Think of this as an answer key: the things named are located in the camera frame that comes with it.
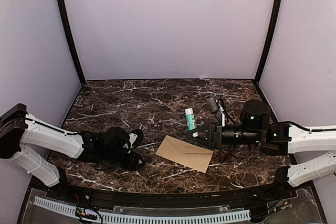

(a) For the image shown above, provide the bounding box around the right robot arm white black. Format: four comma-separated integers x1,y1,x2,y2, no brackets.
185,100,335,200

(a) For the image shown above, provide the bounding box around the brown paper envelope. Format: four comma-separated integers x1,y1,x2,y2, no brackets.
155,135,213,173

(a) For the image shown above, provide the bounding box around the green white glue stick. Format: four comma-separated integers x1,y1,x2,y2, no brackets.
185,108,196,131

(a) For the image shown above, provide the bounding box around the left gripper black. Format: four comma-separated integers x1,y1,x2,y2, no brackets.
102,150,145,172

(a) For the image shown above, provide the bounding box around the black front table rail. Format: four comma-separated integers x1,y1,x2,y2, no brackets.
31,174,297,209

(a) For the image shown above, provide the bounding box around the black frame post left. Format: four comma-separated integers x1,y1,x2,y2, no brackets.
57,0,86,85

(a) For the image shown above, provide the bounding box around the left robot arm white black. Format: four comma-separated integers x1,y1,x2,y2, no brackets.
1,103,145,201

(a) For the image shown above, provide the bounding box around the white slotted cable duct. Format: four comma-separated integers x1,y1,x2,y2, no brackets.
34,196,251,223

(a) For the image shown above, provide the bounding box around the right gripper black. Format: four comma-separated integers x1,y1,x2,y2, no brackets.
185,121,262,150

